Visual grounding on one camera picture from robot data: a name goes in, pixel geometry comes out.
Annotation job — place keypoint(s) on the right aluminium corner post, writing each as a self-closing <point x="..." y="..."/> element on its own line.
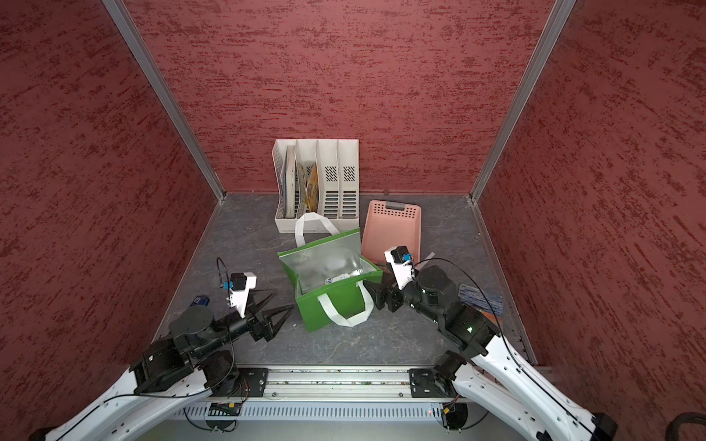
<point x="549" y="37"/>

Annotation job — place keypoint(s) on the books in file organizer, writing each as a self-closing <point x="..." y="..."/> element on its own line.
<point x="294" y="161"/>

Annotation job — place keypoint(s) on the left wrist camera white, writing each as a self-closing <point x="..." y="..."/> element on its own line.
<point x="238" y="287"/>

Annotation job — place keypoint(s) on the blue paperback book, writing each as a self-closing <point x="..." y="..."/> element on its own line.
<point x="489" y="303"/>

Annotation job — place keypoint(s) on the green insulated delivery bag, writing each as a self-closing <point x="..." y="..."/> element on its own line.
<point x="328" y="271"/>

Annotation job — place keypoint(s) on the white printed ice pack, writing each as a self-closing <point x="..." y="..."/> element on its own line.
<point x="340" y="277"/>

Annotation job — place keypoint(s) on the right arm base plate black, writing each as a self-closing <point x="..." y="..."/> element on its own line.
<point x="428" y="383"/>

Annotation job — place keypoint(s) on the aluminium corner post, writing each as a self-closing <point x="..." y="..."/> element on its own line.
<point x="549" y="37"/>
<point x="131" y="35"/>

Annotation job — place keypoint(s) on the left aluminium corner post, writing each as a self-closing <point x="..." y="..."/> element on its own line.
<point x="131" y="35"/>

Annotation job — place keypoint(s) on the blue stapler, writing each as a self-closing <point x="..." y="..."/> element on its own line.
<point x="200" y="301"/>

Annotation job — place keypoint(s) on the pink perforated plastic basket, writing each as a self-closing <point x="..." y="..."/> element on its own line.
<point x="388" y="225"/>

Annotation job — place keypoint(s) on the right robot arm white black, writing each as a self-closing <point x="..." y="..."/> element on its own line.
<point x="484" y="367"/>

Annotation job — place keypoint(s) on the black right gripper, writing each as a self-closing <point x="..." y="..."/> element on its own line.
<point x="380" y="294"/>

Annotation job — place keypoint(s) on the white magazine file organizer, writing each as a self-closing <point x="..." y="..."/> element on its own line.
<point x="334" y="188"/>

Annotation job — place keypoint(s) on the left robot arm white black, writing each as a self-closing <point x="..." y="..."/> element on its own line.
<point x="194" y="361"/>

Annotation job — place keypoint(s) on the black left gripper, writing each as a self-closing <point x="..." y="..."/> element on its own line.
<point x="266" y="329"/>

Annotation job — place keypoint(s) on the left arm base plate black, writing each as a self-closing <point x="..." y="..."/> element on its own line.
<point x="251" y="381"/>

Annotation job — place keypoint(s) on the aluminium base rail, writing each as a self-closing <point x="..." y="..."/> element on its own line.
<point x="342" y="384"/>

